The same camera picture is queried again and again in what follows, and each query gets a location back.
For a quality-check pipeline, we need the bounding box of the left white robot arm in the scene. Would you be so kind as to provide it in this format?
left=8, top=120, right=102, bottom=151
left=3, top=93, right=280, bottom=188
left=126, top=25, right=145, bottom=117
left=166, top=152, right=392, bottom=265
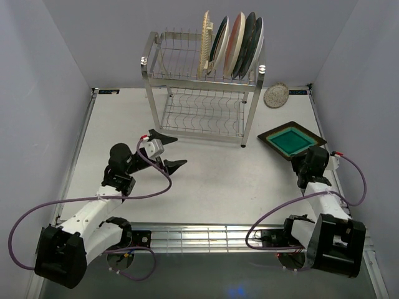
left=34, top=130, right=187, bottom=288

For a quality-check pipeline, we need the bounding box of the aluminium front frame rail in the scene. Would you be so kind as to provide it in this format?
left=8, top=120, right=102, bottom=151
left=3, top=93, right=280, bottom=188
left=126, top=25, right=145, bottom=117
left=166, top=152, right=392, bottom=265
left=36, top=224, right=375, bottom=255

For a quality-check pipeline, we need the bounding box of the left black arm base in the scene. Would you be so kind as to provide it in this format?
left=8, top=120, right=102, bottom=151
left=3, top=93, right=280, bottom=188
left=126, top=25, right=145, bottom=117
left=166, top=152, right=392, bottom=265
left=128, top=230, right=152, bottom=248

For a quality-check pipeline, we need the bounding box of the left blue table label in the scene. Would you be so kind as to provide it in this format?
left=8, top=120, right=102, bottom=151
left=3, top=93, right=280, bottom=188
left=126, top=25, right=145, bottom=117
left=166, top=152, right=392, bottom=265
left=99, top=89, right=120, bottom=95

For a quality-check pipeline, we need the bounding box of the steel two-tier dish rack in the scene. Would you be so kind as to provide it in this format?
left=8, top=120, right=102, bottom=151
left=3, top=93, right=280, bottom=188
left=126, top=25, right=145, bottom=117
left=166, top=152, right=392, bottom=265
left=140, top=31, right=266, bottom=148

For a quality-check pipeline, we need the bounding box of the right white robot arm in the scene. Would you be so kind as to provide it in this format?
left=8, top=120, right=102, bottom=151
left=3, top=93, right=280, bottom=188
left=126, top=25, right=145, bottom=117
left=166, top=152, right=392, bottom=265
left=281, top=146, right=366, bottom=278

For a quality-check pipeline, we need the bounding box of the pink cream floral plate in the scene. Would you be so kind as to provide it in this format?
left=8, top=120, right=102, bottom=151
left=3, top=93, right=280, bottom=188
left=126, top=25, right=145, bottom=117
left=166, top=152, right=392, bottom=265
left=223, top=12, right=246, bottom=78

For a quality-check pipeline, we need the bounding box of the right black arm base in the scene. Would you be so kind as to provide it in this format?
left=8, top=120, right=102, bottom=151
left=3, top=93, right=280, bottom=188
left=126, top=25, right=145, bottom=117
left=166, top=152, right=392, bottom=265
left=253, top=229, right=300, bottom=247

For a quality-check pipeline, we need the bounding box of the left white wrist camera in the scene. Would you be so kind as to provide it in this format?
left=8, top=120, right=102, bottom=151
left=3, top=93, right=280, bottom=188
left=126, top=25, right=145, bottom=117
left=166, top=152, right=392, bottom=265
left=141, top=135, right=165, bottom=159

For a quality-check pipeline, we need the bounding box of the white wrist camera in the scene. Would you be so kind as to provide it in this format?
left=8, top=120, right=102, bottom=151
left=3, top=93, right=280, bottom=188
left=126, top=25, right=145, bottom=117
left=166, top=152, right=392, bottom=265
left=325, top=151, right=342, bottom=171
left=141, top=135, right=165, bottom=159

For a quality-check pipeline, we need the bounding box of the white plate teal lettered rim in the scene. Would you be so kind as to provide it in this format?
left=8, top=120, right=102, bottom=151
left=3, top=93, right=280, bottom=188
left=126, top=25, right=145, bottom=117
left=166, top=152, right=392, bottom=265
left=240, top=17, right=264, bottom=78

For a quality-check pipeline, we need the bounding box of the dark blue round plate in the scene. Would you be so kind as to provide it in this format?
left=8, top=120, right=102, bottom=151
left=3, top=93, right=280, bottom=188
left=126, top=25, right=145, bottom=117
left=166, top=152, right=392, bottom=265
left=232, top=12, right=256, bottom=79

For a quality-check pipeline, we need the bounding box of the white plate green red rim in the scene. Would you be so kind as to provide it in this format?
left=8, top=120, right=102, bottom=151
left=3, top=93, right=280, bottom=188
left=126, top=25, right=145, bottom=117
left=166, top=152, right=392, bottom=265
left=207, top=16, right=229, bottom=75

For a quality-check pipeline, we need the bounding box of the yellow woven square plate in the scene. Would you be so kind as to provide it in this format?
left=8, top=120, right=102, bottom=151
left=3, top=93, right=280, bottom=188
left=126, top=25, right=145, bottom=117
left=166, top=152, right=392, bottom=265
left=197, top=11, right=213, bottom=79

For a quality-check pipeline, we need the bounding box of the speckled grey round plate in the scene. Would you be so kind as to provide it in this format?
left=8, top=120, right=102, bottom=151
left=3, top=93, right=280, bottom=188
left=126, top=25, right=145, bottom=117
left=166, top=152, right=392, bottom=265
left=264, top=83, right=289, bottom=108

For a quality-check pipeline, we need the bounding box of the right blue table label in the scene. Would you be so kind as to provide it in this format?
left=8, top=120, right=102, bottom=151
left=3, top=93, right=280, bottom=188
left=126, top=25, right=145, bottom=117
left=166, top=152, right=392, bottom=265
left=289, top=90, right=308, bottom=95

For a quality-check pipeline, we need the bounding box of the blue table label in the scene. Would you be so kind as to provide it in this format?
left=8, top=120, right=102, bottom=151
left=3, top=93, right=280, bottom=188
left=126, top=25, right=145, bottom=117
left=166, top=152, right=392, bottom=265
left=99, top=89, right=120, bottom=95
left=289, top=90, right=308, bottom=95

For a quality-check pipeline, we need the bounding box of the green black square plate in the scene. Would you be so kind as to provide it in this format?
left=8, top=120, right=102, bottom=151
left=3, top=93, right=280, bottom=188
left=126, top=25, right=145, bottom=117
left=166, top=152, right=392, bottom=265
left=257, top=121, right=327, bottom=161

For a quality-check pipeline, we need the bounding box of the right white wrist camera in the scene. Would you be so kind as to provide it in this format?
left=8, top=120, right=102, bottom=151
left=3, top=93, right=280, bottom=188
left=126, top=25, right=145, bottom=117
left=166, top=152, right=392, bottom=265
left=325, top=151, right=342, bottom=171

